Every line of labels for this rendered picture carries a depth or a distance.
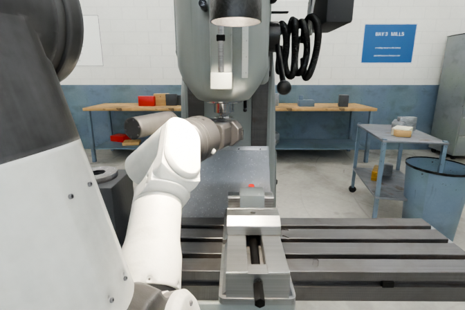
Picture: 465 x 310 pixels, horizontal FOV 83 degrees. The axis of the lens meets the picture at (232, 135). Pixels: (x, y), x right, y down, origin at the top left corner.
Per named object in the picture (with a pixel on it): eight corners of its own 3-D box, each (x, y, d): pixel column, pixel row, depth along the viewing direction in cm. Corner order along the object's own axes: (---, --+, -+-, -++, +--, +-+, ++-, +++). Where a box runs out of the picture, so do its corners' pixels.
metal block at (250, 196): (263, 217, 66) (264, 195, 64) (239, 217, 66) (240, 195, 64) (261, 207, 71) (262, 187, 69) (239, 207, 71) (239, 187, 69)
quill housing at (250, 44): (273, 103, 53) (280, -81, 46) (171, 103, 53) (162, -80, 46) (263, 95, 71) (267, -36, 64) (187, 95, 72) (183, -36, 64)
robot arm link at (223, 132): (244, 112, 57) (220, 119, 46) (243, 154, 59) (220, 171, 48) (194, 108, 62) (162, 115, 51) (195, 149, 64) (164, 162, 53)
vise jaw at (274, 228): (280, 235, 60) (281, 220, 59) (226, 235, 60) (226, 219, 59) (276, 221, 66) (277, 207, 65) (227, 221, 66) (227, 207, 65)
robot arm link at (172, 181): (202, 128, 44) (203, 198, 35) (169, 155, 48) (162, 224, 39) (171, 108, 41) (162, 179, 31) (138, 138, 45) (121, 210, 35)
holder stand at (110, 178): (119, 261, 62) (110, 182, 57) (26, 261, 62) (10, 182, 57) (138, 232, 74) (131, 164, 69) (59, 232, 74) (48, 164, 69)
